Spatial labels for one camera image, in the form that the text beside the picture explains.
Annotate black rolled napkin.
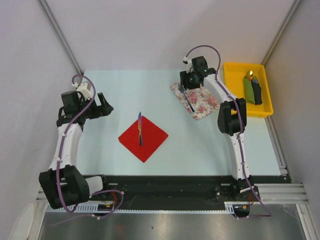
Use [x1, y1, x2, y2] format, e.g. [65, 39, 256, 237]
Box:
[251, 80, 263, 105]

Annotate silver fork in black napkin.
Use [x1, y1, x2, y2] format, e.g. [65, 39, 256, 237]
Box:
[253, 77, 259, 84]

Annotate iridescent knife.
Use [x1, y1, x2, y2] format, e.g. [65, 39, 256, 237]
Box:
[137, 112, 143, 147]

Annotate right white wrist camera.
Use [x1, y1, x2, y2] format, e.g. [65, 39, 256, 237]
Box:
[183, 56, 193, 73]

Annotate left aluminium frame post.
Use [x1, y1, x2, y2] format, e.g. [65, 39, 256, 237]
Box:
[36, 0, 83, 74]

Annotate floral cloth mat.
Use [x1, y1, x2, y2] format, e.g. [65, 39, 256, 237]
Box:
[170, 83, 220, 120]

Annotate red paper napkin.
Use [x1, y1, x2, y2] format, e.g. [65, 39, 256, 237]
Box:
[118, 116, 169, 163]

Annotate right aluminium frame rail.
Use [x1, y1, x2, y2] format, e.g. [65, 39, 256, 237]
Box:
[256, 183, 309, 204]

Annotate green rolled napkin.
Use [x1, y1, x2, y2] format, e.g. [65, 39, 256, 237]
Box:
[243, 77, 256, 104]

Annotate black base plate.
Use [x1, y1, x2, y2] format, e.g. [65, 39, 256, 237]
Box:
[102, 175, 289, 212]

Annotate aluminium frame post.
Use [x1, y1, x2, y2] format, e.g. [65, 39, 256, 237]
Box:
[36, 0, 83, 74]
[261, 0, 304, 66]

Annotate gold spoon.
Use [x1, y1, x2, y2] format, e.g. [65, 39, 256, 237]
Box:
[247, 70, 254, 81]

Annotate white cable duct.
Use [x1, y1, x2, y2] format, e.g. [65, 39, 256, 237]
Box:
[44, 202, 236, 215]

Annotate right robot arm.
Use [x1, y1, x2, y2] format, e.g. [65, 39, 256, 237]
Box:
[180, 56, 259, 201]

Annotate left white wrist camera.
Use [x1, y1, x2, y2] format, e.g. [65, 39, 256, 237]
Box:
[72, 81, 93, 100]

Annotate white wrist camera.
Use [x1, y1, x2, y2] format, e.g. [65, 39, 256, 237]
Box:
[72, 81, 93, 100]
[183, 56, 193, 73]

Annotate right aluminium frame post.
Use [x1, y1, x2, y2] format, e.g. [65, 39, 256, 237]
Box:
[261, 0, 304, 66]

